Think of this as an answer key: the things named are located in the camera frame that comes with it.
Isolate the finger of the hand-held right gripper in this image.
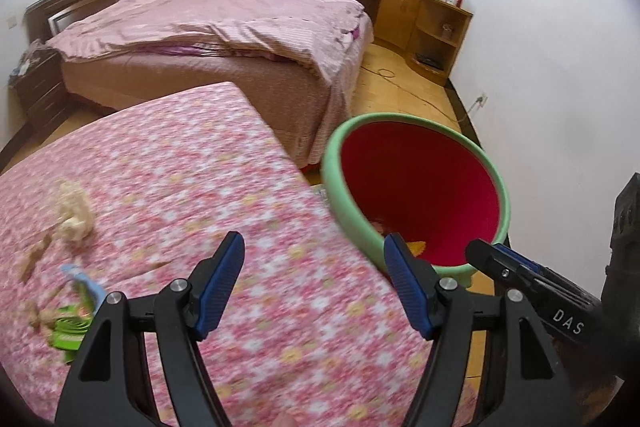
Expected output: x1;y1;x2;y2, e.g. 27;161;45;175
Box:
465;238;557;304
491;243;567;289

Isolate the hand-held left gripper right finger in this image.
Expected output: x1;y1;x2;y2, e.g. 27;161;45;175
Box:
383;232;581;427

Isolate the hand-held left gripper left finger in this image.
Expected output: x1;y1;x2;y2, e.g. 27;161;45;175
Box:
54;231;246;427

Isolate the green rimmed red bin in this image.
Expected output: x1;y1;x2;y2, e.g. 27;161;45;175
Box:
320;113;514;289

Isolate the pink floral sheet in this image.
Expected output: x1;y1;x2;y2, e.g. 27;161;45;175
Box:
0;81;482;427

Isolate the light blue wrapper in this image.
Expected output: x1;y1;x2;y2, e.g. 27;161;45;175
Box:
60;263;109;314

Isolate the green and blue toy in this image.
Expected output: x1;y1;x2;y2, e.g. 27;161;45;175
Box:
46;302;97;351

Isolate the beige plush toy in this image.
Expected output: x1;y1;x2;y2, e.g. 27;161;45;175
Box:
52;179;97;244

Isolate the brown scrap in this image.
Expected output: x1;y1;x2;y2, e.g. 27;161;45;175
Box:
19;238;52;284
26;311;53;334

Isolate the bed base with brown skirt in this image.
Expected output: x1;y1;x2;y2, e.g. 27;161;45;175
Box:
59;43;375;168

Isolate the dark wooden nightstand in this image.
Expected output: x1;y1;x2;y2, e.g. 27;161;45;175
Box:
9;49;69;134

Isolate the light wooden corner cabinet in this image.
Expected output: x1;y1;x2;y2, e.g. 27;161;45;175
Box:
213;0;474;86

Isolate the pink striped quilt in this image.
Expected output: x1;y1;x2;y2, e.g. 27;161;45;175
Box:
45;0;376;84

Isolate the clutter pile on nightstand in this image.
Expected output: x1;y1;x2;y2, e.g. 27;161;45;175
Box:
16;38;49;74

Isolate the thin floor cable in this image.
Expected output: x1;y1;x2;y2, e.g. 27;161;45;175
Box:
362;65;464;124

